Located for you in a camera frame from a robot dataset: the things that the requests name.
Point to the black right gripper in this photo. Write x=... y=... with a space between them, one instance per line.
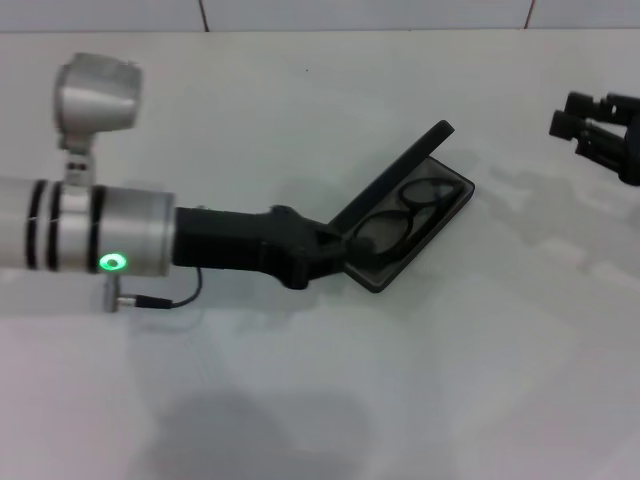
x=631 y=160

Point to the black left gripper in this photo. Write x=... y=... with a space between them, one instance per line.
x=240 y=240

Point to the black glasses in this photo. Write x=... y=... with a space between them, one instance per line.
x=390 y=225

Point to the black glasses case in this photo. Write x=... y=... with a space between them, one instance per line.
x=400 y=165

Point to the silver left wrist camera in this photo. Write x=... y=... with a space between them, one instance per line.
x=97 y=100

